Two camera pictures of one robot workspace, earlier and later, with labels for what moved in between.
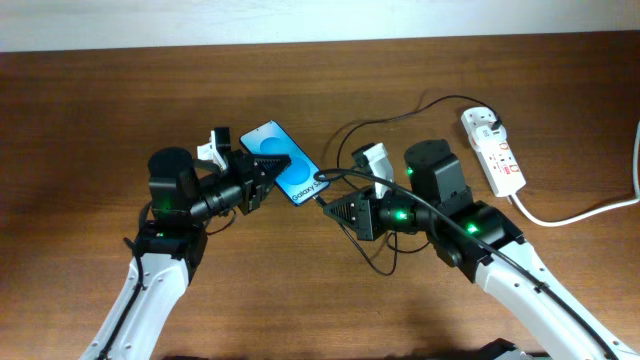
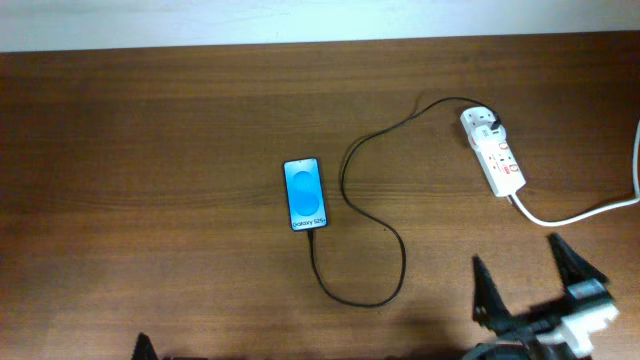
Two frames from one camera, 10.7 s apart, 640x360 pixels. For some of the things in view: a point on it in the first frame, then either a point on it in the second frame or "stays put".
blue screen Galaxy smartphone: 298,181 to 305,194
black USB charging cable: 498,125 to 390,227
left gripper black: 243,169 to 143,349
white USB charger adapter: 486,137 stays put
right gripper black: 366,220 to 494,315
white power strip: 499,163 stays put
